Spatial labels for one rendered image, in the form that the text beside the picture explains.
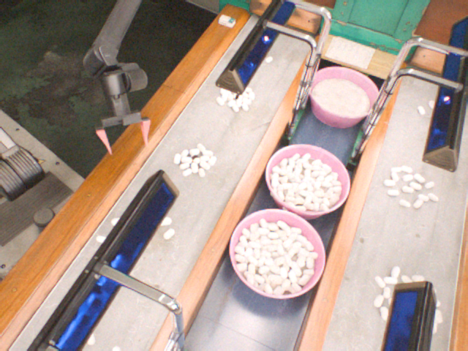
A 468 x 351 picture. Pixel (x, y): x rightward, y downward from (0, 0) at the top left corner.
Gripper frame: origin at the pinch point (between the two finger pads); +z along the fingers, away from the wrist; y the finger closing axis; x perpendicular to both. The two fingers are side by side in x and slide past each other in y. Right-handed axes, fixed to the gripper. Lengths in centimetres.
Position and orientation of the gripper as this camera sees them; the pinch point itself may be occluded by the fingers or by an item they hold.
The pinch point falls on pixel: (128, 147)
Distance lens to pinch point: 120.0
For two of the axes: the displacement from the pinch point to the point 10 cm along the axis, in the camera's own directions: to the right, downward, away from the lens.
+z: 1.6, 9.4, 3.0
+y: -9.3, 2.5, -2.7
